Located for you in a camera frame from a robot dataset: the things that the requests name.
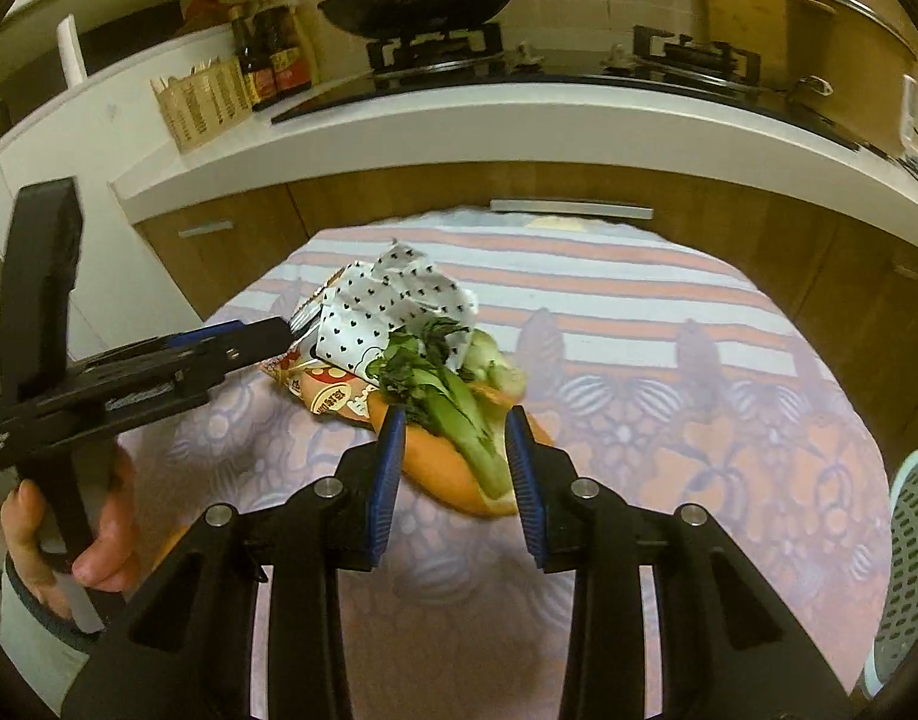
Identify green leafy vegetable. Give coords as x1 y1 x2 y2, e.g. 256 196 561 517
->
366 319 527 500

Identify teal plastic waste basket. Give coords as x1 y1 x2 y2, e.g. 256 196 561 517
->
861 449 918 697

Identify floral pink tablecloth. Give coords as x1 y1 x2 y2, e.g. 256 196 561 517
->
117 206 895 720

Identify person left hand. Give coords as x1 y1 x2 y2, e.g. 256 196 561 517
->
0 440 140 634

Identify polka dot paper wrapper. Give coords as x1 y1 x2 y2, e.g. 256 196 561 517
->
313 242 479 380

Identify woven basket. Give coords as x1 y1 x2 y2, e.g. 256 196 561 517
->
150 57 253 154

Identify brown rice cooker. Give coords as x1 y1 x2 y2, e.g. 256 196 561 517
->
784 0 916 158

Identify white power meter plug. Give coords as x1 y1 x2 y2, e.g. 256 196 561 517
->
898 73 918 163

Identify snack wrapper packet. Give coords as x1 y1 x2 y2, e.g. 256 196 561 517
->
259 266 374 424

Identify black gas stove top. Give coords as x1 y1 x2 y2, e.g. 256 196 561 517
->
272 23 861 151

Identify dark sauce bottles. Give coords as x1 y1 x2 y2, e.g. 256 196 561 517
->
228 0 319 110

